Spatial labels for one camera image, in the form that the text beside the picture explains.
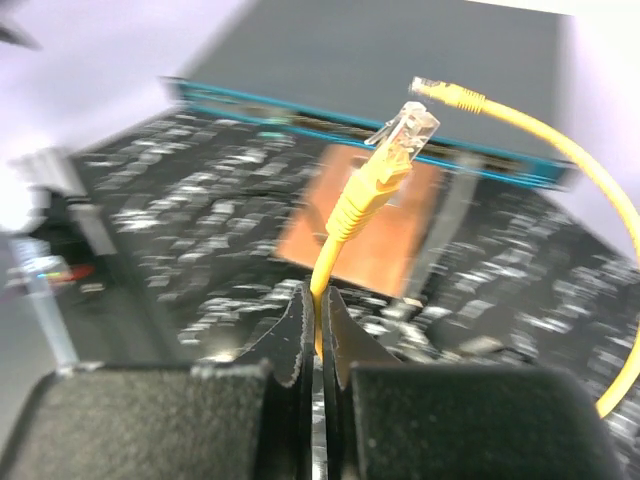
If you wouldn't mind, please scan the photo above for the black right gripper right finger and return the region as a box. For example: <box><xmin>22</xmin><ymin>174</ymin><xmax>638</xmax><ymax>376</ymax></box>
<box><xmin>322</xmin><ymin>288</ymin><xmax>623</xmax><ymax>479</ymax></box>

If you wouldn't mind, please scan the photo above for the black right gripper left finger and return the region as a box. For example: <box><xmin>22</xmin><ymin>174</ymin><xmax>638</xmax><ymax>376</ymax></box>
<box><xmin>1</xmin><ymin>285</ymin><xmax>314</xmax><ymax>479</ymax></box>

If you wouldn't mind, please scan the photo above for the yellow ethernet cable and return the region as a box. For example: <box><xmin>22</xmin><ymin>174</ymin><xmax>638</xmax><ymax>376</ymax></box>
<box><xmin>308</xmin><ymin>75</ymin><xmax>640</xmax><ymax>419</ymax></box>

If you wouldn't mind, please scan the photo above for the wooden board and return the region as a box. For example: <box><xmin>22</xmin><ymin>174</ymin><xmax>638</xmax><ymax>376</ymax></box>
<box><xmin>274</xmin><ymin>144</ymin><xmax>446</xmax><ymax>299</ymax></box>

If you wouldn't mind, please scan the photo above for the teal network switch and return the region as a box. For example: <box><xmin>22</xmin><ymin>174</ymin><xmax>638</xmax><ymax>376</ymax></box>
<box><xmin>159</xmin><ymin>0</ymin><xmax>581</xmax><ymax>190</ymax></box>

